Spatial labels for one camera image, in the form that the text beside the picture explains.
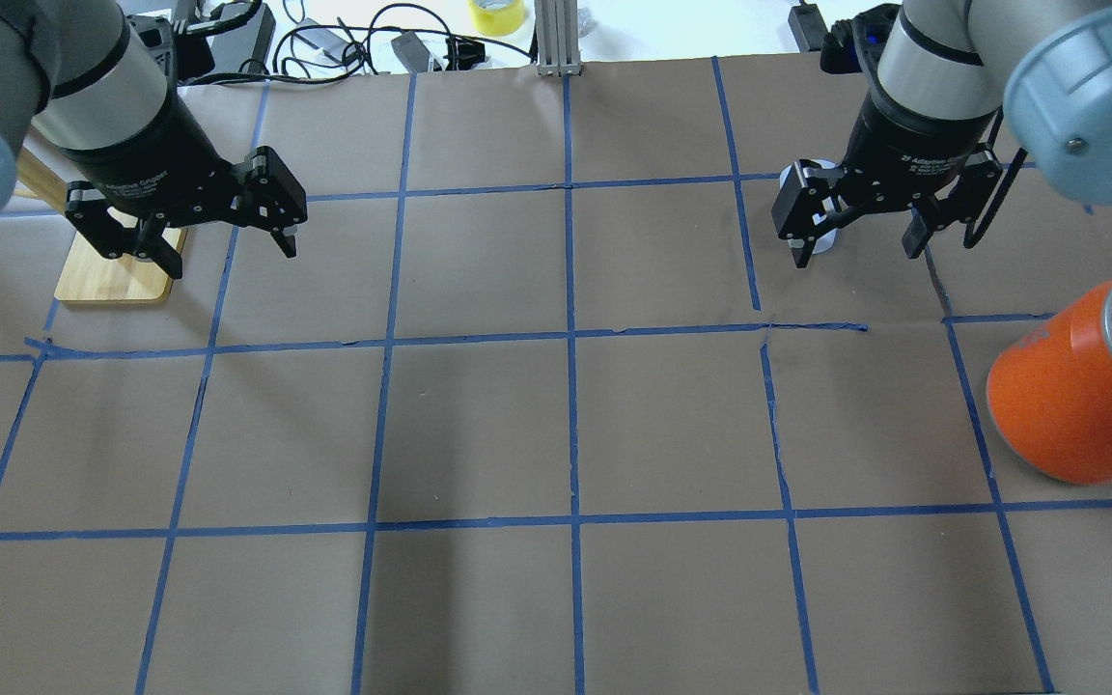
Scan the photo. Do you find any yellow tape roll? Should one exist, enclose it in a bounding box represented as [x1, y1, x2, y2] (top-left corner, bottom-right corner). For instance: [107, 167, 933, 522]
[467, 0, 528, 37]

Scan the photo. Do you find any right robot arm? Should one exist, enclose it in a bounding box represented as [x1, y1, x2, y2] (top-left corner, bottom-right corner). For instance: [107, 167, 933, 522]
[771, 1, 1112, 268]

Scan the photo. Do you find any black power adapter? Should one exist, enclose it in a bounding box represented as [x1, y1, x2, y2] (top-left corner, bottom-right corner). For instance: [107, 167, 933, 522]
[390, 31, 441, 73]

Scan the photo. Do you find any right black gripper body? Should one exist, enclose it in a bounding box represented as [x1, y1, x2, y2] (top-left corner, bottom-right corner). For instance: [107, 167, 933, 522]
[838, 87, 991, 214]

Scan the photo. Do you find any orange cylindrical container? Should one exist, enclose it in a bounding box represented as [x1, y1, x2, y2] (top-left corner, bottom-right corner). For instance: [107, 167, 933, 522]
[986, 281, 1112, 485]

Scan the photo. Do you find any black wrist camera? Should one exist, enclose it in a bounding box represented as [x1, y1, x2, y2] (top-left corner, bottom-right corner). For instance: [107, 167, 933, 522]
[820, 3, 901, 75]

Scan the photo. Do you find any aluminium frame post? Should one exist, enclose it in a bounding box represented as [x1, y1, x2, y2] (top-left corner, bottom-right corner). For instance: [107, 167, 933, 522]
[534, 0, 583, 76]

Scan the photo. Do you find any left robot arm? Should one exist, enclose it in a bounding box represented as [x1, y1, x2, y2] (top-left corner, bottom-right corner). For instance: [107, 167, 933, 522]
[0, 1, 308, 280]

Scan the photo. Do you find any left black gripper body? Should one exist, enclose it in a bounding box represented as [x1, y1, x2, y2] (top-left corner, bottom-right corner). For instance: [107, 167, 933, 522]
[64, 93, 255, 226]

